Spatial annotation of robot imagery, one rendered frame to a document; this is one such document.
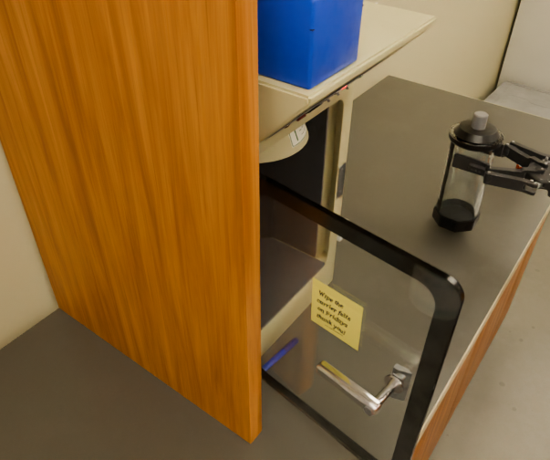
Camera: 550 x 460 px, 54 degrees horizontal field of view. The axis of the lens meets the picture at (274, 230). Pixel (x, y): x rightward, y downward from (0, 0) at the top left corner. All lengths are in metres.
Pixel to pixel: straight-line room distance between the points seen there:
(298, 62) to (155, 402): 0.64
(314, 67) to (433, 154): 1.10
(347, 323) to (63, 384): 0.56
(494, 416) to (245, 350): 1.58
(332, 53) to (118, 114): 0.25
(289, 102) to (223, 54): 0.11
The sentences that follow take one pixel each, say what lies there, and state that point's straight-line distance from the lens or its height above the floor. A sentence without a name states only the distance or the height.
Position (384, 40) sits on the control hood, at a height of 1.51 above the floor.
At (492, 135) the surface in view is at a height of 1.21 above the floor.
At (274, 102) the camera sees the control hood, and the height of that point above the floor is 1.49.
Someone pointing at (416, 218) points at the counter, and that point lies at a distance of 1.37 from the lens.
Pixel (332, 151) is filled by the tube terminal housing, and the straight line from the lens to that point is 0.99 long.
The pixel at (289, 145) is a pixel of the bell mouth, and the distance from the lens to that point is 0.83.
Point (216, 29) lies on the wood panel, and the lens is 0.50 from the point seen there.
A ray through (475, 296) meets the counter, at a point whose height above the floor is 0.94.
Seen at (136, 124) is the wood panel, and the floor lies 1.46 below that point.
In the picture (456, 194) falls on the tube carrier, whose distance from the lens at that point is 1.25.
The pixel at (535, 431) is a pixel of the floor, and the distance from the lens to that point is 2.24.
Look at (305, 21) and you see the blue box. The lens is 0.55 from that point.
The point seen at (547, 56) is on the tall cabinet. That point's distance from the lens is 3.79.
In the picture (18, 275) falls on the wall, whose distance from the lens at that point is 1.13.
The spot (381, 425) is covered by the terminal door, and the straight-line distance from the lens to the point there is 0.77.
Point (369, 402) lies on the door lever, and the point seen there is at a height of 1.21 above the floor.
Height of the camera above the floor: 1.75
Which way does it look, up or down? 39 degrees down
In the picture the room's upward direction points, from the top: 1 degrees clockwise
